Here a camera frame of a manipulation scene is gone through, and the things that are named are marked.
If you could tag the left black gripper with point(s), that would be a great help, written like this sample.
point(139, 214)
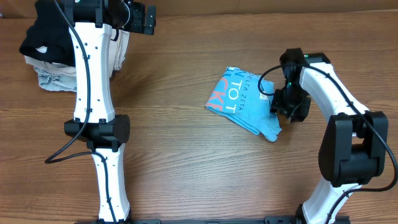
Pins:
point(138, 26)

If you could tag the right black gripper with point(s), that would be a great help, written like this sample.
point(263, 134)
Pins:
point(300, 114)

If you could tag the light blue printed t-shirt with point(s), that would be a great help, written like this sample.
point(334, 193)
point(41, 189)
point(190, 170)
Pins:
point(246, 100)

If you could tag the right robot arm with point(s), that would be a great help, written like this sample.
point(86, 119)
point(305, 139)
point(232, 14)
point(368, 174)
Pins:
point(354, 146)

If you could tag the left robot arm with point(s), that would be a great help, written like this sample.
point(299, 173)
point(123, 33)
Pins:
point(93, 26)

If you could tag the beige folded garment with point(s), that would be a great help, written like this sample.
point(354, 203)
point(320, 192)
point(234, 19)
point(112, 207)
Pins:
point(117, 51)

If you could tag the black folded garment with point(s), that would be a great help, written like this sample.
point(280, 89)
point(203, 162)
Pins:
point(48, 40)

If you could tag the light denim folded garment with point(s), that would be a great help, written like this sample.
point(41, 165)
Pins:
point(56, 82)

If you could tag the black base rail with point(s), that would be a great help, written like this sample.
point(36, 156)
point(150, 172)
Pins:
point(217, 221)

